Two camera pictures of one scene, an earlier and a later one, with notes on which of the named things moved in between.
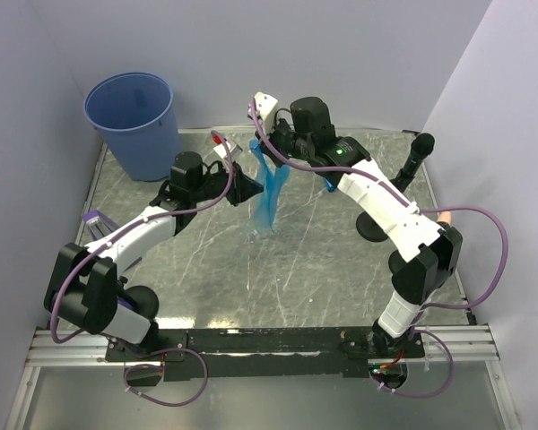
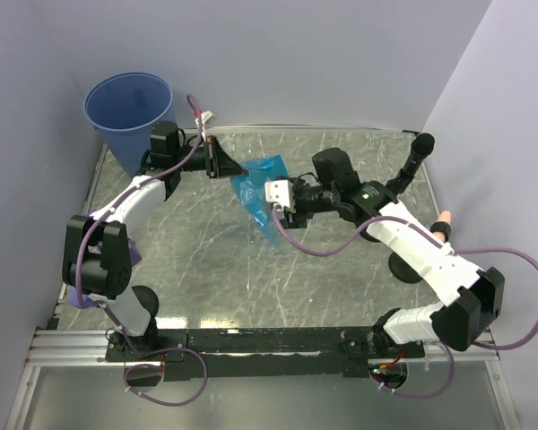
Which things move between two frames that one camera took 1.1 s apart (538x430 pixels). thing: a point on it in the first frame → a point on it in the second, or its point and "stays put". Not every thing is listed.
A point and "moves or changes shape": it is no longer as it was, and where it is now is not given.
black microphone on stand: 367,227 stays put
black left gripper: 243,187 → 221,165
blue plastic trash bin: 135,110 stays put
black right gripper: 282,124 → 297,219
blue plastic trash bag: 270,180 moves or changes shape
